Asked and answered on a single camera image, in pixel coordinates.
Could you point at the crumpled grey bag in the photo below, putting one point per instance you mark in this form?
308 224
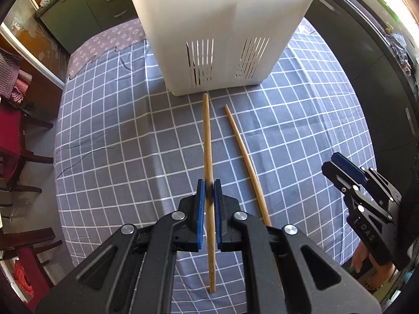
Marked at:
397 45

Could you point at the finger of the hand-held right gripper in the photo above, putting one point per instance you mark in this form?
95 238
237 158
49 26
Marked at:
370 229
350 168

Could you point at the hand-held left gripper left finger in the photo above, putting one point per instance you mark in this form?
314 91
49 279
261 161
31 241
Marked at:
201 216

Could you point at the green kitchen cabinet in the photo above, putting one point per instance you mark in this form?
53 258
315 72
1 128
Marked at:
75 13

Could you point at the thin curved wooden chopstick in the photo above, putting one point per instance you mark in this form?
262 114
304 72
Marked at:
244 157

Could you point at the person's right hand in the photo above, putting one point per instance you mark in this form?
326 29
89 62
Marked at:
357 258

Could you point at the red checkered cloth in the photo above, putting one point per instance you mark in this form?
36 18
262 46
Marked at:
11 75

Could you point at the dark wooden red-cushioned chair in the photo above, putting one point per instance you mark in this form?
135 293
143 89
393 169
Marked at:
19 261
8 130

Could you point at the grey checked tablecloth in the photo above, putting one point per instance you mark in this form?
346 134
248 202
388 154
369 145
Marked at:
131 137

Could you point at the frosted glass door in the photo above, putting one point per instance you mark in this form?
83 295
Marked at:
29 45

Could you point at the mauve patterned tablecloth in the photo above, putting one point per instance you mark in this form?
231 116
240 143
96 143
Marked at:
104 42

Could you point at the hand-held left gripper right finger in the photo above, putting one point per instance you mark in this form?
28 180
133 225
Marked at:
218 216

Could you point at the light wooden chopstick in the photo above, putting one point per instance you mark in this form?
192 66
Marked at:
207 137

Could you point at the white plastic utensil holder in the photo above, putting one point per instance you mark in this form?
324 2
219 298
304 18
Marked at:
212 16

